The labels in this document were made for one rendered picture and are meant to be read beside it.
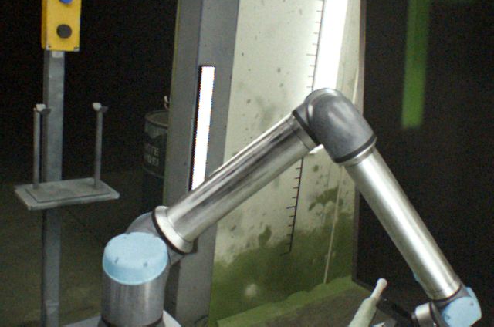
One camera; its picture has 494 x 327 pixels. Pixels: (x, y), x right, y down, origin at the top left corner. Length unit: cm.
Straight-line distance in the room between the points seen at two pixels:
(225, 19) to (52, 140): 81
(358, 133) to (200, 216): 46
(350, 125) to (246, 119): 108
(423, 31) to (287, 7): 58
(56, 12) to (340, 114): 111
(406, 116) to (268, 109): 59
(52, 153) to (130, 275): 92
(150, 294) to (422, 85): 137
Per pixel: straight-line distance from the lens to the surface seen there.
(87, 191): 193
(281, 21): 225
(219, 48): 205
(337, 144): 116
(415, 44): 212
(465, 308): 139
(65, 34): 189
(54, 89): 198
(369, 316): 175
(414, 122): 218
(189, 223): 134
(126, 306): 125
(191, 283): 232
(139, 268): 120
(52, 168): 205
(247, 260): 248
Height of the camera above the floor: 145
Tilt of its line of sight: 13 degrees down
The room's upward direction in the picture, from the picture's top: 6 degrees clockwise
